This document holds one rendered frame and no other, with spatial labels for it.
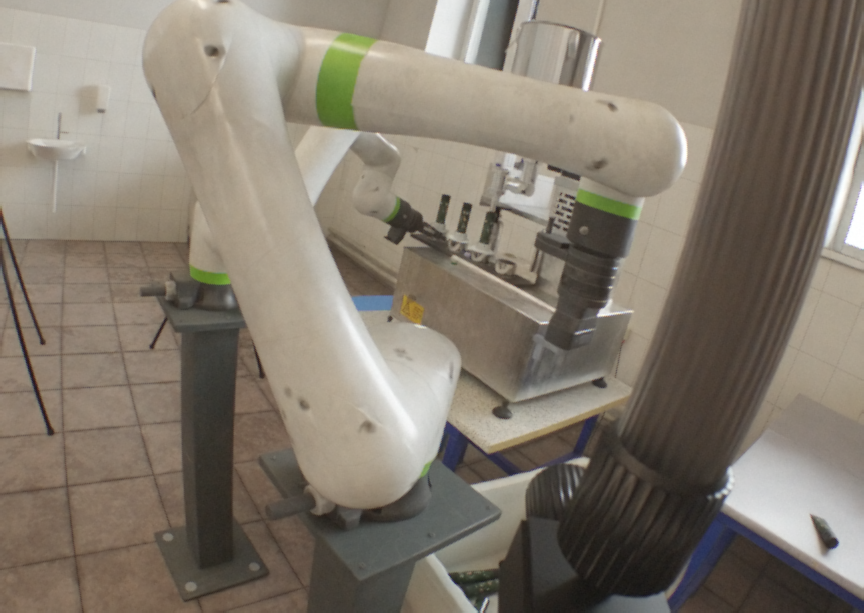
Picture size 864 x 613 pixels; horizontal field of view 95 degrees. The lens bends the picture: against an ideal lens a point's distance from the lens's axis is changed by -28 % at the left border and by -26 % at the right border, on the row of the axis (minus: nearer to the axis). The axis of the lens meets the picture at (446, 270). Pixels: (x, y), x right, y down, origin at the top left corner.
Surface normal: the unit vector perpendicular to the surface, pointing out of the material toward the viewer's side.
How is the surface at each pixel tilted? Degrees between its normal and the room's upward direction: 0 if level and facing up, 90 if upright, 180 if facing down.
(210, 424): 90
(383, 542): 0
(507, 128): 112
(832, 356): 90
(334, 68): 83
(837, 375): 90
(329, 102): 119
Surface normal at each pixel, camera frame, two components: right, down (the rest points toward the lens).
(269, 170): 0.66, -0.11
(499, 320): -0.76, 0.00
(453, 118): -0.20, 0.58
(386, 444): 0.51, -0.23
